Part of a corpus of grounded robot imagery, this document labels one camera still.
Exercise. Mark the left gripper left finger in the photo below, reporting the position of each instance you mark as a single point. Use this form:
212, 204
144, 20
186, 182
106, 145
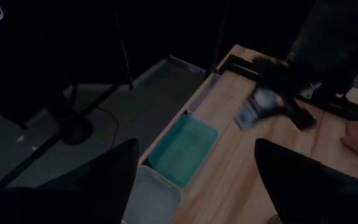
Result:
110, 168

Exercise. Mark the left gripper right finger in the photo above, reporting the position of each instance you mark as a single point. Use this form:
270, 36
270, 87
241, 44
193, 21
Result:
291, 174

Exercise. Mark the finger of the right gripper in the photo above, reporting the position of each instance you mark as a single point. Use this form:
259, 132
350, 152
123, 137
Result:
304, 119

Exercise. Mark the white lid spice jar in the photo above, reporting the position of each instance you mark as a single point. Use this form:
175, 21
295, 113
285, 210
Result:
256, 109

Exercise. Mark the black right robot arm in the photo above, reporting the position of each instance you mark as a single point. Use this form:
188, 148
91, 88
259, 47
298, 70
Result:
331, 46

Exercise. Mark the black pole stand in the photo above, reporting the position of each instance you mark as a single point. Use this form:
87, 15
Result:
76, 132

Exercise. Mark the grey plastic bin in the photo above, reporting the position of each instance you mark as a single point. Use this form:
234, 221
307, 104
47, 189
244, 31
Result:
154, 199

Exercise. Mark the teal plastic bin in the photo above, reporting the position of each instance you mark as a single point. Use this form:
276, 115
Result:
182, 149

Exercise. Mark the clear plastic bin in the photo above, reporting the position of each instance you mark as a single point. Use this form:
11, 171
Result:
202, 96

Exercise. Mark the black metal table frame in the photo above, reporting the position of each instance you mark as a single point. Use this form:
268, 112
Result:
241, 67

